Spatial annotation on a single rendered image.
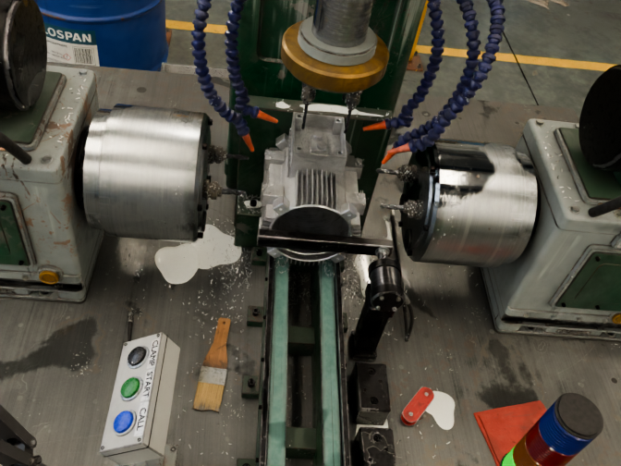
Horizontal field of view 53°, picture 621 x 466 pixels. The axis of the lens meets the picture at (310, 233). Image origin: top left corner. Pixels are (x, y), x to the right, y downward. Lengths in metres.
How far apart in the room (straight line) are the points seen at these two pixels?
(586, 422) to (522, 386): 0.53
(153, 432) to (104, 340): 0.43
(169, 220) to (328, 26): 0.43
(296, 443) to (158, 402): 0.32
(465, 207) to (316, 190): 0.27
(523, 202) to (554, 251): 0.11
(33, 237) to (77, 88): 0.28
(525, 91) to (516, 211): 2.62
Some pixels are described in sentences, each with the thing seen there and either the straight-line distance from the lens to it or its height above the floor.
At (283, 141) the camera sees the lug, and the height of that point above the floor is 1.09.
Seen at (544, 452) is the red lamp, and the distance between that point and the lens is 0.90.
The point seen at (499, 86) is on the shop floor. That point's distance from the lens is 3.76.
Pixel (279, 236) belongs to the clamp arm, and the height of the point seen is 1.03.
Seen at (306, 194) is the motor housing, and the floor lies 1.10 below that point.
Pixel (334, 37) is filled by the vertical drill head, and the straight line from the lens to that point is 1.02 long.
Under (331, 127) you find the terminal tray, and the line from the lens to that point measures 1.25.
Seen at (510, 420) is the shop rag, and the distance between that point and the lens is 1.31.
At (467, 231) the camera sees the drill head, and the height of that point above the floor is 1.08.
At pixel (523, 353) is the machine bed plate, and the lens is 1.42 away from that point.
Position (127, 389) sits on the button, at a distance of 0.92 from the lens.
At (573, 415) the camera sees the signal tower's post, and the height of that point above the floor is 1.22.
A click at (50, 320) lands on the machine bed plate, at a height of 0.80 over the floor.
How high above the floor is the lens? 1.88
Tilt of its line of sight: 47 degrees down
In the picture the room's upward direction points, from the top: 12 degrees clockwise
